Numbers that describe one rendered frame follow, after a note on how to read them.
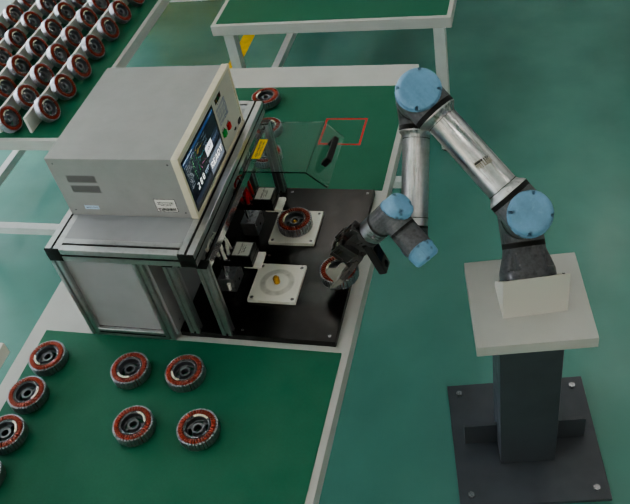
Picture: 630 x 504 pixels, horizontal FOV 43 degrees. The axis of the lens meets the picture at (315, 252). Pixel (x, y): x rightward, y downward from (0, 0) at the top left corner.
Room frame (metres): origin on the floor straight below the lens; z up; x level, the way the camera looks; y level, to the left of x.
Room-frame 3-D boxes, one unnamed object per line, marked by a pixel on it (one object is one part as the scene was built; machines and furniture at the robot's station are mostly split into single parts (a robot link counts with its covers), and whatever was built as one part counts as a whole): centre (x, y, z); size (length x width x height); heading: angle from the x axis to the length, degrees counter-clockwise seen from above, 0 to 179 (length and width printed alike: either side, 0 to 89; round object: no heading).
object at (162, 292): (1.88, 0.32, 0.92); 0.66 x 0.01 x 0.30; 158
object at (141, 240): (1.91, 0.38, 1.09); 0.68 x 0.44 x 0.05; 158
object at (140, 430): (1.29, 0.58, 0.77); 0.11 x 0.11 x 0.04
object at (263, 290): (1.67, 0.13, 0.78); 0.15 x 0.15 x 0.01; 68
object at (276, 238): (1.90, 0.04, 0.78); 0.15 x 0.15 x 0.01; 68
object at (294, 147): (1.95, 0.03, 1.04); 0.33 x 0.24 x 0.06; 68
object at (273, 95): (2.68, 0.05, 0.77); 0.11 x 0.11 x 0.04
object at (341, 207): (1.79, 0.10, 0.76); 0.64 x 0.47 x 0.02; 158
